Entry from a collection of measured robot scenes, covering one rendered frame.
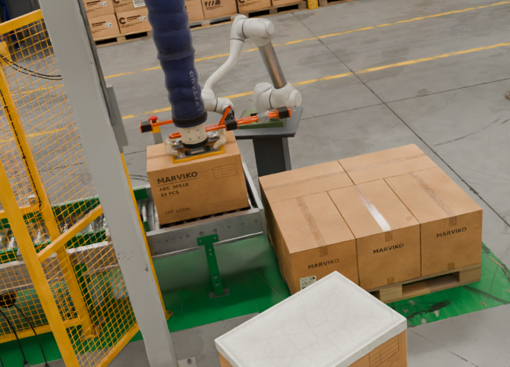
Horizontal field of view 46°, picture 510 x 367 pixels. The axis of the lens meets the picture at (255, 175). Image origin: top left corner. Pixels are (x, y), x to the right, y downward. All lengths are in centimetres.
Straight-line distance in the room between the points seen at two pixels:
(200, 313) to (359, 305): 186
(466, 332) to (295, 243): 111
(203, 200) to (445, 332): 168
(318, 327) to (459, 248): 179
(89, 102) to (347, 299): 135
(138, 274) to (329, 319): 113
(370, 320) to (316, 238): 136
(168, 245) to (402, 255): 146
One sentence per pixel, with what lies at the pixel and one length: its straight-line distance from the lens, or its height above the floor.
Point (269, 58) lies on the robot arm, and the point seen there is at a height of 132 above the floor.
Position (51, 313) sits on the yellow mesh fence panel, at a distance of 334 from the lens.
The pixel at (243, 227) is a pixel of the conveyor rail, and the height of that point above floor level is 50.
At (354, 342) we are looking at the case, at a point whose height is 102.
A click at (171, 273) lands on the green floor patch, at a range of 452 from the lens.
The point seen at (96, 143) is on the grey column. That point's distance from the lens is 277.
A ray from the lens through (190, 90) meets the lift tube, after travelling 375.
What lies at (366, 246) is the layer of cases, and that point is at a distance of 367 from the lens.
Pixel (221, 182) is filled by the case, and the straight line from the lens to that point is 391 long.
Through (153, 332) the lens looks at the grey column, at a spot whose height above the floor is 46.
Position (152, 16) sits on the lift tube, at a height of 186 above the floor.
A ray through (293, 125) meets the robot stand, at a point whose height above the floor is 75.
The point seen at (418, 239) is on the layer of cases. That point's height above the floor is 43.
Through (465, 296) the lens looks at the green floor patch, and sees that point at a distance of 407.
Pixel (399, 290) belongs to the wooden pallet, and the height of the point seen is 8.
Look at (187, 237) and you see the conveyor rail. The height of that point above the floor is 51.
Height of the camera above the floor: 261
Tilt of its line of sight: 28 degrees down
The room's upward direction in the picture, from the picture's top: 9 degrees counter-clockwise
